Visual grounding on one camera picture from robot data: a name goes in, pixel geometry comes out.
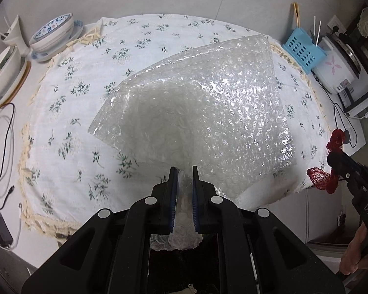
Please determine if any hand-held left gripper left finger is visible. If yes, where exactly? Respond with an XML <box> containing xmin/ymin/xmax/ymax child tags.
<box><xmin>21</xmin><ymin>166</ymin><xmax>180</xmax><ymax>294</ymax></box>

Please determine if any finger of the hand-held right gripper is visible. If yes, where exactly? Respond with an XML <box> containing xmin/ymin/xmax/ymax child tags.
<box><xmin>327</xmin><ymin>151</ymin><xmax>368</xmax><ymax>190</ymax></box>

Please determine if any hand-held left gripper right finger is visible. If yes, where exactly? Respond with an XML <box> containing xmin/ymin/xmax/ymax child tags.
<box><xmin>192</xmin><ymin>165</ymin><xmax>345</xmax><ymax>294</ymax></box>

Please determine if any red mesh net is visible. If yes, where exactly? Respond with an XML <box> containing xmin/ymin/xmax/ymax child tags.
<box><xmin>307</xmin><ymin>129</ymin><xmax>347</xmax><ymax>194</ymax></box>

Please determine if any clear bubble wrap sheet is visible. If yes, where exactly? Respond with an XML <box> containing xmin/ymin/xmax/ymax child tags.
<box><xmin>88</xmin><ymin>35</ymin><xmax>298</xmax><ymax>252</ymax></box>

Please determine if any person's right hand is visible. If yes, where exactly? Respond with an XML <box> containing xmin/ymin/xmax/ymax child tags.
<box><xmin>339</xmin><ymin>223</ymin><xmax>368</xmax><ymax>278</ymax></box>

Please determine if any white toaster oven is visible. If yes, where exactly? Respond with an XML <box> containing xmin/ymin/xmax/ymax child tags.
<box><xmin>337</xmin><ymin>76</ymin><xmax>368</xmax><ymax>120</ymax></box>

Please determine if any white rice cooker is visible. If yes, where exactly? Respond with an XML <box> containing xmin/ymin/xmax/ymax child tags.
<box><xmin>311</xmin><ymin>32</ymin><xmax>362</xmax><ymax>94</ymax></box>

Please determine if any blue plastic basket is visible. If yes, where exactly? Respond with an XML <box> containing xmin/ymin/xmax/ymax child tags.
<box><xmin>282</xmin><ymin>27</ymin><xmax>328</xmax><ymax>74</ymax></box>

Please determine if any white floral tablecloth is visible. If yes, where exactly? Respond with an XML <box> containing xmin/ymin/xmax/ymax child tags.
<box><xmin>18</xmin><ymin>14</ymin><xmax>333</xmax><ymax>239</ymax></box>

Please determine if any wooden trivet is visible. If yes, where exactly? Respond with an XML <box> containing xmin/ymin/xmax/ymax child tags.
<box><xmin>0</xmin><ymin>61</ymin><xmax>32</xmax><ymax>108</ymax></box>

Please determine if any blue rimmed plate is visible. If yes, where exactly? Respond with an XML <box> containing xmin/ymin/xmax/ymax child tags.
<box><xmin>31</xmin><ymin>20</ymin><xmax>85</xmax><ymax>62</ymax></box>

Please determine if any large white bowl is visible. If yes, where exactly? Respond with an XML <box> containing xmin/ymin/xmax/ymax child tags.
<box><xmin>0</xmin><ymin>58</ymin><xmax>24</xmax><ymax>100</ymax></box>

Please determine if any blue patterned bowl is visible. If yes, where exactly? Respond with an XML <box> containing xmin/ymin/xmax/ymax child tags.
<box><xmin>29</xmin><ymin>13</ymin><xmax>75</xmax><ymax>52</ymax></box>

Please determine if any white dark-rimmed bowl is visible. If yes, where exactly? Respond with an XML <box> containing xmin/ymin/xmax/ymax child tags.
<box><xmin>0</xmin><ymin>47</ymin><xmax>21</xmax><ymax>88</ymax></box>

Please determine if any white utensil holder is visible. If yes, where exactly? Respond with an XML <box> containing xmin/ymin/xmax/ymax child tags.
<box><xmin>1</xmin><ymin>15</ymin><xmax>29</xmax><ymax>57</ymax></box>

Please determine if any thin black appliance cable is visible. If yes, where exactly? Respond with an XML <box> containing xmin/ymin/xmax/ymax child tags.
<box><xmin>334</xmin><ymin>102</ymin><xmax>358</xmax><ymax>147</ymax></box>

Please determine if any wall socket with black plug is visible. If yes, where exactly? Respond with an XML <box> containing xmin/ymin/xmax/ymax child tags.
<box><xmin>328</xmin><ymin>15</ymin><xmax>347</xmax><ymax>34</ymax></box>

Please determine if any black power cable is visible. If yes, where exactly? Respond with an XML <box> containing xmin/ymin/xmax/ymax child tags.
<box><xmin>0</xmin><ymin>103</ymin><xmax>16</xmax><ymax>212</ymax></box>

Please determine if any black power adapter with cable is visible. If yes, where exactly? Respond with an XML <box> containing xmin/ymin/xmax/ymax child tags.
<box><xmin>0</xmin><ymin>110</ymin><xmax>23</xmax><ymax>249</ymax></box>

